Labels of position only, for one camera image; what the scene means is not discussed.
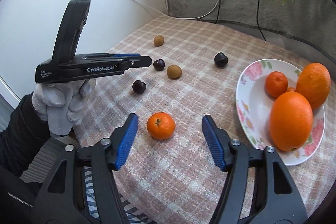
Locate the white gloved left hand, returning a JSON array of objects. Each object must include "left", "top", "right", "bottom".
[{"left": 32, "top": 79, "right": 96, "bottom": 138}]

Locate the medium tangerine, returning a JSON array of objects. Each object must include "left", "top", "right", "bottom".
[{"left": 265, "top": 71, "right": 288, "bottom": 98}]

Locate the brown longan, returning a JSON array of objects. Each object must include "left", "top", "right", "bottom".
[
  {"left": 153, "top": 35, "right": 165, "bottom": 47},
  {"left": 166, "top": 65, "right": 182, "bottom": 79}
]

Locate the tangerine with stem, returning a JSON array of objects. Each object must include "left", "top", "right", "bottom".
[{"left": 147, "top": 112, "right": 175, "bottom": 140}]

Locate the dark cherry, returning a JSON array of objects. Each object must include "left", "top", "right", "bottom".
[
  {"left": 132, "top": 80, "right": 147, "bottom": 94},
  {"left": 153, "top": 59, "right": 165, "bottom": 71},
  {"left": 214, "top": 52, "right": 228, "bottom": 68}
]

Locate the small kumquat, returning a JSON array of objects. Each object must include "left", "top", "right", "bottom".
[{"left": 286, "top": 86, "right": 295, "bottom": 92}]

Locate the round large orange with stem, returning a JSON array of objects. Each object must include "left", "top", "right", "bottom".
[{"left": 295, "top": 63, "right": 331, "bottom": 110}]

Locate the black sleeved left forearm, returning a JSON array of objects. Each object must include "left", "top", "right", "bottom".
[{"left": 1, "top": 94, "right": 50, "bottom": 223}]

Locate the white cabinet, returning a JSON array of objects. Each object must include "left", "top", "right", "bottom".
[{"left": 1, "top": 0, "right": 165, "bottom": 107}]

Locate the grey blanket on sill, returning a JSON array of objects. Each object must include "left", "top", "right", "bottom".
[{"left": 167, "top": 0, "right": 335, "bottom": 62}]

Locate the floral white plate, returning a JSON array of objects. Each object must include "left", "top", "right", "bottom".
[{"left": 236, "top": 59, "right": 326, "bottom": 166}]

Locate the smooth large orange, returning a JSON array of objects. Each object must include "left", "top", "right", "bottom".
[{"left": 269, "top": 92, "right": 313, "bottom": 152}]

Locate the pink plaid tablecloth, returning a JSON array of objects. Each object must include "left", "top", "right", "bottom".
[{"left": 75, "top": 17, "right": 329, "bottom": 223}]

